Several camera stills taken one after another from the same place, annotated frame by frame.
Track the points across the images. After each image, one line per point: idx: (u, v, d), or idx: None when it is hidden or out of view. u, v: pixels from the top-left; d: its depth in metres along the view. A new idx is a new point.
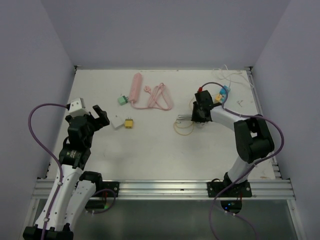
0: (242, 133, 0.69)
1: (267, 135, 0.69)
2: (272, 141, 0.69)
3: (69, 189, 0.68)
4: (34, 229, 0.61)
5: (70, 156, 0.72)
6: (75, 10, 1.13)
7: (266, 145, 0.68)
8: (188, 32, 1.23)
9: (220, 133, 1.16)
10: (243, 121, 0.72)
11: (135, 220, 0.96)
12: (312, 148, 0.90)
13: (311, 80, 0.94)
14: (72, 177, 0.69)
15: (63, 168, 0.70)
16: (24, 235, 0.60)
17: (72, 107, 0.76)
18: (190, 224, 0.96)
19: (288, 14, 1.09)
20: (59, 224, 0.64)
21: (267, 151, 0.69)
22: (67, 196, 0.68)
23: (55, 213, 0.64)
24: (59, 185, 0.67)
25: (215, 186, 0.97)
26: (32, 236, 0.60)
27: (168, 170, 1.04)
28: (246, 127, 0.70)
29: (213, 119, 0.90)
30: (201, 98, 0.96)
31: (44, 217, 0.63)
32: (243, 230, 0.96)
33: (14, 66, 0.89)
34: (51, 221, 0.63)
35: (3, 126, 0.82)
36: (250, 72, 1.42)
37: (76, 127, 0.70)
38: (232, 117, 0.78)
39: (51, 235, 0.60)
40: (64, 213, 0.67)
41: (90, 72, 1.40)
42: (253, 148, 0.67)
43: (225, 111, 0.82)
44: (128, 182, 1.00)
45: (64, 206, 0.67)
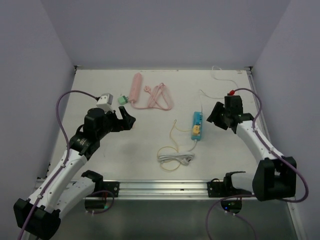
0: (265, 176, 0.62)
1: (291, 182, 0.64)
2: (293, 189, 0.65)
3: (69, 174, 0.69)
4: (26, 203, 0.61)
5: (80, 143, 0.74)
6: (76, 10, 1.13)
7: (285, 191, 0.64)
8: (187, 32, 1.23)
9: (211, 154, 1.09)
10: (270, 162, 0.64)
11: (135, 221, 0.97)
12: (313, 149, 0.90)
13: (311, 80, 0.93)
14: (76, 163, 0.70)
15: (70, 153, 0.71)
16: (14, 206, 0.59)
17: (100, 100, 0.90)
18: (190, 224, 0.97)
19: (289, 13, 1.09)
20: (50, 205, 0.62)
21: (286, 196, 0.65)
22: (65, 181, 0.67)
23: (50, 193, 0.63)
24: (62, 166, 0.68)
25: (215, 186, 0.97)
26: (22, 209, 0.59)
27: (168, 169, 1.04)
28: (272, 170, 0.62)
29: (237, 132, 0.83)
30: (231, 105, 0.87)
31: (38, 194, 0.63)
32: (243, 230, 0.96)
33: (13, 65, 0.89)
34: (43, 199, 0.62)
35: (3, 126, 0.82)
36: (250, 72, 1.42)
37: (92, 117, 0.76)
38: (260, 148, 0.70)
39: (39, 213, 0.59)
40: (57, 196, 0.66)
41: (90, 72, 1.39)
42: (270, 191, 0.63)
43: (256, 135, 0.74)
44: (128, 183, 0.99)
45: (60, 189, 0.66)
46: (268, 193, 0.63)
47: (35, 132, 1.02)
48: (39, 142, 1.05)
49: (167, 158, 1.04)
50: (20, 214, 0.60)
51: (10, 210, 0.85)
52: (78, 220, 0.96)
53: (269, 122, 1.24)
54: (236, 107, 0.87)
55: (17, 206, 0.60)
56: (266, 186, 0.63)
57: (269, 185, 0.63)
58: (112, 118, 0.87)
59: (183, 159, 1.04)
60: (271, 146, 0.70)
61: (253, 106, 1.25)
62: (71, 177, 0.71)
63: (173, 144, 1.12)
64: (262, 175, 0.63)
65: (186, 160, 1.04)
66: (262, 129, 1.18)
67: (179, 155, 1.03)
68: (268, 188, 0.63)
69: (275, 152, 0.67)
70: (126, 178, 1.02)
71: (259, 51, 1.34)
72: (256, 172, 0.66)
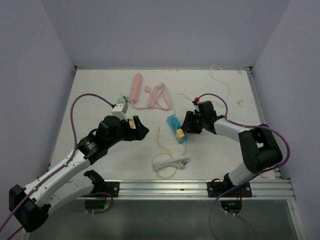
0: (247, 145, 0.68)
1: (273, 144, 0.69)
2: (279, 150, 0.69)
3: (69, 174, 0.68)
4: (21, 191, 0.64)
5: (88, 147, 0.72)
6: (76, 11, 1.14)
7: (273, 155, 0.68)
8: (187, 32, 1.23)
9: (212, 154, 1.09)
10: (247, 131, 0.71)
11: (135, 221, 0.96)
12: (313, 148, 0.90)
13: (311, 80, 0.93)
14: (78, 165, 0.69)
15: (76, 153, 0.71)
16: (10, 191, 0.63)
17: (115, 108, 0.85)
18: (191, 224, 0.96)
19: (289, 13, 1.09)
20: (41, 200, 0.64)
21: (275, 160, 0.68)
22: (63, 180, 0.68)
23: (45, 188, 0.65)
24: (64, 165, 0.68)
25: (215, 186, 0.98)
26: (15, 196, 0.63)
27: (165, 176, 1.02)
28: (251, 137, 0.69)
29: (217, 132, 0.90)
30: (205, 109, 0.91)
31: (34, 186, 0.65)
32: (244, 229, 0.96)
33: (13, 65, 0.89)
34: (37, 192, 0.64)
35: (4, 126, 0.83)
36: (250, 72, 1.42)
37: (107, 124, 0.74)
38: (237, 127, 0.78)
39: (28, 206, 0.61)
40: (52, 192, 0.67)
41: (90, 72, 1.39)
42: (260, 159, 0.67)
43: (229, 122, 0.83)
44: (127, 182, 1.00)
45: (57, 186, 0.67)
46: (260, 160, 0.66)
47: (35, 132, 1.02)
48: (39, 142, 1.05)
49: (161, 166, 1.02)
50: (12, 200, 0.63)
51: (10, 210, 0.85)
52: (78, 220, 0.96)
53: (269, 122, 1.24)
54: (209, 112, 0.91)
55: (12, 192, 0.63)
56: (254, 154, 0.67)
57: (255, 151, 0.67)
58: (125, 127, 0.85)
59: (179, 164, 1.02)
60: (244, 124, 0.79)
61: (253, 106, 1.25)
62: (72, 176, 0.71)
63: (165, 150, 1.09)
64: (246, 146, 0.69)
65: (182, 164, 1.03)
66: None
67: (174, 160, 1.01)
68: (256, 155, 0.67)
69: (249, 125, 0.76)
70: (125, 178, 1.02)
71: (259, 52, 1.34)
72: (242, 149, 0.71)
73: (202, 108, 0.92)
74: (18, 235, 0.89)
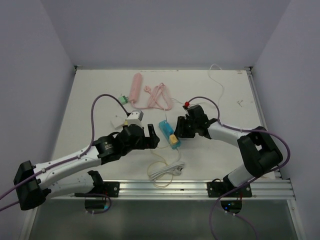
0: (248, 151, 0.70)
1: (273, 146, 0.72)
2: (278, 152, 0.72)
3: (79, 166, 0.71)
4: (30, 168, 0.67)
5: (105, 147, 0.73)
6: (76, 11, 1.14)
7: (274, 157, 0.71)
8: (187, 32, 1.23)
9: (211, 154, 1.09)
10: (247, 137, 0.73)
11: (136, 221, 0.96)
12: (313, 148, 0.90)
13: (311, 79, 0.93)
14: (89, 161, 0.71)
15: (91, 148, 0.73)
16: (22, 165, 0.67)
17: (131, 115, 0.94)
18: (191, 224, 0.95)
19: (289, 13, 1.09)
20: (45, 183, 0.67)
21: (276, 162, 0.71)
22: (71, 170, 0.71)
23: (52, 173, 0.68)
24: (77, 156, 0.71)
25: (215, 186, 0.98)
26: (24, 171, 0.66)
27: (162, 185, 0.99)
28: (250, 143, 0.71)
29: (213, 137, 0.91)
30: (196, 115, 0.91)
31: (44, 167, 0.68)
32: (244, 231, 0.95)
33: (13, 64, 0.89)
34: (44, 174, 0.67)
35: (4, 126, 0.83)
36: (250, 72, 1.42)
37: (131, 132, 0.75)
38: (233, 133, 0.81)
39: (32, 185, 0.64)
40: (56, 179, 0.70)
41: (90, 72, 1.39)
42: (262, 163, 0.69)
43: (224, 127, 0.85)
44: (128, 182, 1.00)
45: (63, 174, 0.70)
46: (262, 165, 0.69)
47: (35, 132, 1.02)
48: (39, 142, 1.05)
49: (157, 175, 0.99)
50: (20, 174, 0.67)
51: (9, 210, 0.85)
52: (78, 220, 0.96)
53: (269, 122, 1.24)
54: (200, 116, 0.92)
55: (22, 167, 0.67)
56: (256, 159, 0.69)
57: (257, 157, 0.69)
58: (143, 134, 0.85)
59: (175, 170, 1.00)
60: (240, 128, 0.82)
61: (253, 106, 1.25)
62: (80, 169, 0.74)
63: (160, 158, 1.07)
64: (247, 152, 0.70)
65: (177, 169, 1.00)
66: None
67: (170, 168, 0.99)
68: (259, 160, 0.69)
69: (245, 129, 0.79)
70: (125, 178, 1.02)
71: (259, 52, 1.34)
72: (242, 155, 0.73)
73: (193, 113, 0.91)
74: (18, 235, 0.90)
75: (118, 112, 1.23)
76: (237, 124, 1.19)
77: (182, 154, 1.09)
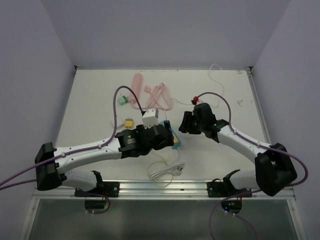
0: (265, 171, 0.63)
1: (289, 166, 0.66)
2: (294, 172, 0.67)
3: (98, 156, 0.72)
4: (51, 150, 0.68)
5: (127, 141, 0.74)
6: (76, 11, 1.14)
7: (289, 178, 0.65)
8: (187, 32, 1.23)
9: (212, 154, 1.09)
10: (263, 155, 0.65)
11: (136, 221, 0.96)
12: (313, 148, 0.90)
13: (311, 79, 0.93)
14: (109, 153, 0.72)
15: (112, 141, 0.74)
16: (44, 145, 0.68)
17: (147, 113, 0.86)
18: (191, 224, 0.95)
19: (289, 13, 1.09)
20: (63, 167, 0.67)
21: (290, 182, 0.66)
22: (89, 159, 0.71)
23: (71, 159, 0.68)
24: (98, 145, 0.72)
25: (215, 186, 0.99)
26: (45, 152, 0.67)
27: (162, 185, 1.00)
28: (268, 162, 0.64)
29: (221, 141, 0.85)
30: (203, 115, 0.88)
31: (64, 152, 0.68)
32: (243, 231, 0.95)
33: (13, 64, 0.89)
34: (64, 159, 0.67)
35: (4, 126, 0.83)
36: (250, 72, 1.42)
37: (158, 131, 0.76)
38: (248, 146, 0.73)
39: (50, 168, 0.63)
40: (73, 166, 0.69)
41: (90, 72, 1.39)
42: (278, 184, 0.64)
43: (237, 136, 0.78)
44: (128, 182, 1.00)
45: (81, 162, 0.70)
46: (276, 186, 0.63)
47: (35, 132, 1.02)
48: (39, 142, 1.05)
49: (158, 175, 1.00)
50: (40, 155, 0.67)
51: (9, 210, 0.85)
52: (78, 220, 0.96)
53: (269, 122, 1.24)
54: (208, 116, 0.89)
55: (44, 147, 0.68)
56: (271, 180, 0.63)
57: (273, 177, 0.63)
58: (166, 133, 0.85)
59: (175, 170, 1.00)
60: (257, 141, 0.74)
61: (253, 106, 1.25)
62: (98, 160, 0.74)
63: (160, 158, 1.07)
64: (263, 171, 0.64)
65: (178, 169, 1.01)
66: (262, 129, 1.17)
67: (170, 168, 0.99)
68: (274, 181, 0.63)
69: (263, 144, 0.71)
70: (126, 178, 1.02)
71: (259, 52, 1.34)
72: (256, 172, 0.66)
73: (201, 112, 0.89)
74: (18, 235, 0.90)
75: (118, 113, 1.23)
76: (237, 124, 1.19)
77: (183, 154, 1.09)
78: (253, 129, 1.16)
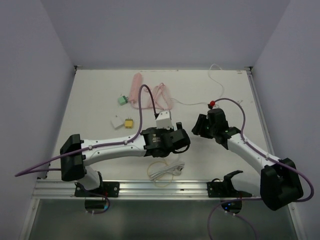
0: (270, 184, 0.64)
1: (296, 182, 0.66)
2: (301, 190, 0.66)
3: (122, 151, 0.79)
4: (78, 142, 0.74)
5: (152, 140, 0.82)
6: (76, 11, 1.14)
7: (294, 194, 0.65)
8: (187, 32, 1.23)
9: (212, 154, 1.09)
10: (271, 168, 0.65)
11: (136, 220, 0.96)
12: (313, 148, 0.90)
13: (311, 79, 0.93)
14: (134, 149, 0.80)
15: (138, 138, 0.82)
16: (72, 137, 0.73)
17: (161, 116, 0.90)
18: (191, 223, 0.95)
19: (289, 13, 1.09)
20: (89, 160, 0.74)
21: (295, 199, 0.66)
22: (114, 153, 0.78)
23: (97, 152, 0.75)
24: (124, 142, 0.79)
25: (215, 186, 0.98)
26: (72, 143, 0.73)
27: (162, 185, 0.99)
28: (274, 177, 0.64)
29: (230, 148, 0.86)
30: (216, 120, 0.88)
31: (91, 145, 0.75)
32: (244, 231, 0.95)
33: (13, 64, 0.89)
34: (90, 152, 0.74)
35: (4, 126, 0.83)
36: (250, 72, 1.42)
37: (182, 134, 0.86)
38: (256, 157, 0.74)
39: (77, 160, 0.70)
40: (98, 158, 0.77)
41: (90, 72, 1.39)
42: (282, 199, 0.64)
43: (246, 145, 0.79)
44: (128, 182, 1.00)
45: (106, 155, 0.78)
46: (279, 200, 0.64)
47: (34, 132, 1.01)
48: (39, 142, 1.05)
49: (158, 175, 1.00)
50: (67, 145, 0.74)
51: (9, 210, 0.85)
52: (78, 220, 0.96)
53: (269, 122, 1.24)
54: (221, 122, 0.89)
55: (71, 139, 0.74)
56: (275, 194, 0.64)
57: (278, 192, 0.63)
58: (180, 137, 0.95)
59: (175, 170, 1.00)
60: (266, 153, 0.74)
61: (253, 106, 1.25)
62: (121, 155, 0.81)
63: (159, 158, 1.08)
64: (268, 185, 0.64)
65: (177, 169, 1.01)
66: (262, 129, 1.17)
67: (170, 168, 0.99)
68: (278, 195, 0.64)
69: (272, 158, 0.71)
70: (126, 179, 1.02)
71: (259, 52, 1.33)
72: (261, 184, 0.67)
73: (214, 117, 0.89)
74: (18, 235, 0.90)
75: (118, 113, 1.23)
76: (237, 124, 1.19)
77: (183, 154, 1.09)
78: (253, 129, 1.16)
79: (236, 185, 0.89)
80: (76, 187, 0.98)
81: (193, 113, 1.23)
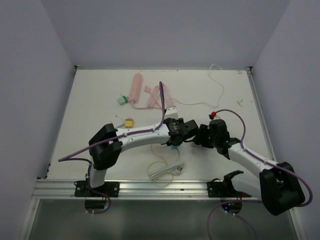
0: (268, 187, 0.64)
1: (296, 186, 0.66)
2: (302, 194, 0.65)
3: (151, 138, 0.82)
4: (113, 130, 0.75)
5: (174, 127, 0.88)
6: (76, 11, 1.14)
7: (295, 199, 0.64)
8: (187, 32, 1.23)
9: (212, 154, 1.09)
10: (269, 172, 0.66)
11: (136, 220, 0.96)
12: (313, 148, 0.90)
13: (311, 80, 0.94)
14: (160, 136, 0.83)
15: (162, 126, 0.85)
16: (106, 126, 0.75)
17: (169, 111, 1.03)
18: (191, 224, 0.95)
19: (289, 14, 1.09)
20: (124, 146, 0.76)
21: (296, 203, 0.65)
22: (144, 139, 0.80)
23: (131, 139, 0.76)
24: (152, 128, 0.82)
25: (215, 186, 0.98)
26: (106, 132, 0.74)
27: (162, 185, 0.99)
28: (273, 180, 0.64)
29: (231, 157, 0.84)
30: (218, 130, 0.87)
31: (125, 132, 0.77)
32: (243, 230, 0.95)
33: (13, 65, 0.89)
34: (125, 138, 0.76)
35: (4, 127, 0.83)
36: (250, 72, 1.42)
37: (195, 124, 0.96)
38: (255, 163, 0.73)
39: (115, 145, 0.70)
40: (131, 145, 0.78)
41: (90, 72, 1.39)
42: (282, 203, 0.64)
43: (245, 152, 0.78)
44: (127, 182, 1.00)
45: (136, 142, 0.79)
46: (280, 205, 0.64)
47: (35, 132, 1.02)
48: (39, 142, 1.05)
49: (158, 175, 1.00)
50: (102, 134, 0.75)
51: (9, 210, 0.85)
52: (78, 220, 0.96)
53: (269, 122, 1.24)
54: (222, 132, 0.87)
55: (105, 127, 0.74)
56: (275, 198, 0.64)
57: (277, 195, 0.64)
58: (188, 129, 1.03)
59: (175, 170, 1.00)
60: (264, 158, 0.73)
61: (253, 106, 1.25)
62: (148, 142, 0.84)
63: (159, 157, 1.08)
64: (267, 188, 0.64)
65: (177, 169, 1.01)
66: (262, 128, 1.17)
67: (169, 168, 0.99)
68: (278, 199, 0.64)
69: (270, 162, 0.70)
70: (125, 179, 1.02)
71: (259, 52, 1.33)
72: (261, 188, 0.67)
73: (216, 128, 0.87)
74: (18, 235, 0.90)
75: (117, 113, 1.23)
76: (237, 124, 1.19)
77: (183, 154, 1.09)
78: (253, 129, 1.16)
79: (236, 186, 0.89)
80: (76, 187, 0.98)
81: (193, 113, 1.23)
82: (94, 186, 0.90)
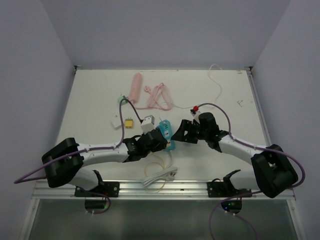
0: (261, 171, 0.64)
1: (288, 166, 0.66)
2: (294, 172, 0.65)
3: (112, 155, 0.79)
4: (73, 144, 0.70)
5: (131, 146, 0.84)
6: (76, 11, 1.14)
7: (289, 178, 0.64)
8: (188, 32, 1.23)
9: (211, 154, 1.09)
10: (260, 155, 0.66)
11: (135, 220, 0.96)
12: (313, 149, 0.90)
13: (311, 80, 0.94)
14: (120, 154, 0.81)
15: (122, 144, 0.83)
16: (65, 140, 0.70)
17: (144, 121, 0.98)
18: (191, 224, 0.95)
19: (289, 14, 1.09)
20: (85, 161, 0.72)
21: (291, 183, 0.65)
22: (105, 156, 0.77)
23: (93, 154, 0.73)
24: (113, 146, 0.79)
25: (215, 186, 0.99)
26: (66, 146, 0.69)
27: (159, 185, 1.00)
28: (265, 163, 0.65)
29: (223, 150, 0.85)
30: (209, 124, 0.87)
31: (87, 147, 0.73)
32: (244, 231, 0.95)
33: (13, 65, 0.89)
34: (87, 154, 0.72)
35: (4, 126, 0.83)
36: (250, 72, 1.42)
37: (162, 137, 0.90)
38: (246, 150, 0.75)
39: (74, 160, 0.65)
40: (92, 161, 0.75)
41: (89, 72, 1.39)
42: (277, 184, 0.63)
43: (236, 142, 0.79)
44: (127, 183, 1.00)
45: (98, 159, 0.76)
46: (276, 187, 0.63)
47: (34, 132, 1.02)
48: (39, 142, 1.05)
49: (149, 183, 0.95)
50: (62, 148, 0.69)
51: (9, 210, 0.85)
52: (78, 220, 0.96)
53: (269, 122, 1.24)
54: (213, 126, 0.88)
55: (66, 142, 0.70)
56: (269, 181, 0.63)
57: (271, 177, 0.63)
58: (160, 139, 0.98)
59: (168, 175, 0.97)
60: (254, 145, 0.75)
61: (253, 106, 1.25)
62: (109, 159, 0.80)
63: (158, 159, 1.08)
64: (260, 172, 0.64)
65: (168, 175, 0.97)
66: (262, 128, 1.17)
67: (161, 175, 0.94)
68: (272, 181, 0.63)
69: (260, 146, 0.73)
70: (125, 178, 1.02)
71: (259, 52, 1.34)
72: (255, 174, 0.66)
73: (206, 122, 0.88)
74: (18, 235, 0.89)
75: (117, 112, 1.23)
76: (237, 124, 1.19)
77: (182, 154, 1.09)
78: (253, 129, 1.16)
79: (237, 185, 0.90)
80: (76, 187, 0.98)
81: None
82: (91, 189, 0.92)
